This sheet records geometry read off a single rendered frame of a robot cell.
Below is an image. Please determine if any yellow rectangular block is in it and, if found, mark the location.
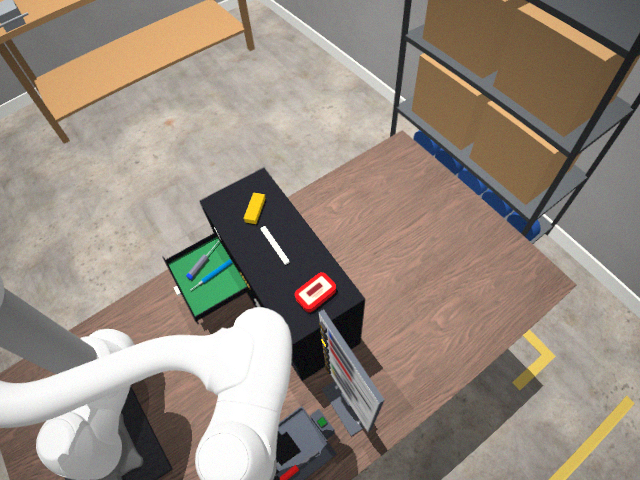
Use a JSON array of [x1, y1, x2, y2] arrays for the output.
[[244, 193, 265, 224]]

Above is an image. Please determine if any blue handled tool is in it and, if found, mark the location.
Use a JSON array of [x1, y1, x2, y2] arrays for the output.
[[190, 259, 232, 291]]

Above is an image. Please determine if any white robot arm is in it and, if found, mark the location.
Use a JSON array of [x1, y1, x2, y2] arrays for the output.
[[0, 276, 301, 480]]

